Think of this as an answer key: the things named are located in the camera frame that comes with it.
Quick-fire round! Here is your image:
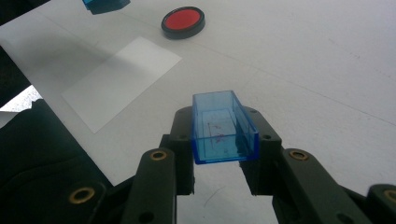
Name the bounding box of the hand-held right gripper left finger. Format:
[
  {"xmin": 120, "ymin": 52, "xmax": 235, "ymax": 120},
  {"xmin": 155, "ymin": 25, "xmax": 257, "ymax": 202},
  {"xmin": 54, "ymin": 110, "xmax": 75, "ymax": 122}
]
[{"xmin": 159, "ymin": 105, "xmax": 196, "ymax": 196}]

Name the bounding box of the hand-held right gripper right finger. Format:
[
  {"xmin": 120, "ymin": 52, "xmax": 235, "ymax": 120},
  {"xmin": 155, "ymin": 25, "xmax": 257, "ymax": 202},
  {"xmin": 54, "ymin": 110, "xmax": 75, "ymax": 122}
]
[{"xmin": 238, "ymin": 105, "xmax": 284, "ymax": 197}]

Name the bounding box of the blue transparent stamp cap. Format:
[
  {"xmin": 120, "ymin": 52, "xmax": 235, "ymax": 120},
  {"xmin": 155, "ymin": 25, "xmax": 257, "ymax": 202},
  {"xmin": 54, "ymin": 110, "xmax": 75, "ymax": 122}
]
[{"xmin": 191, "ymin": 90, "xmax": 261, "ymax": 165}]

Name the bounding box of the white paper sheet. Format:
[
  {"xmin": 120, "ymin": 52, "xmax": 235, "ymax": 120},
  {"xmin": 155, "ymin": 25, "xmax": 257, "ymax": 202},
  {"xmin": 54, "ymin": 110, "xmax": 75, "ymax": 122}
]
[{"xmin": 61, "ymin": 35, "xmax": 183, "ymax": 134}]

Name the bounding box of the red ink pad black rim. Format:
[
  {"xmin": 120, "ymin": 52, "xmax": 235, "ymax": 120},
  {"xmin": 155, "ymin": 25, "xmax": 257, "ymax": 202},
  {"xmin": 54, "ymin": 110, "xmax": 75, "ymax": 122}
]
[{"xmin": 161, "ymin": 6, "xmax": 206, "ymax": 40}]

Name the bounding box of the dark cloth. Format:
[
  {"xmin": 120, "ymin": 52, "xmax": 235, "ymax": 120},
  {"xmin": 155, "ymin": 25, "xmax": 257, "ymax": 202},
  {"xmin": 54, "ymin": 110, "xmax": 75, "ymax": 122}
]
[{"xmin": 0, "ymin": 98, "xmax": 106, "ymax": 190}]

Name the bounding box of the blue transparent plastic box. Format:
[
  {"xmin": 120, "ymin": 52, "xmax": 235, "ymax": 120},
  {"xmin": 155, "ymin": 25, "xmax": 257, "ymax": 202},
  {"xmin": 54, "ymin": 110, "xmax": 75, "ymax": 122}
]
[{"xmin": 81, "ymin": 0, "xmax": 132, "ymax": 15}]

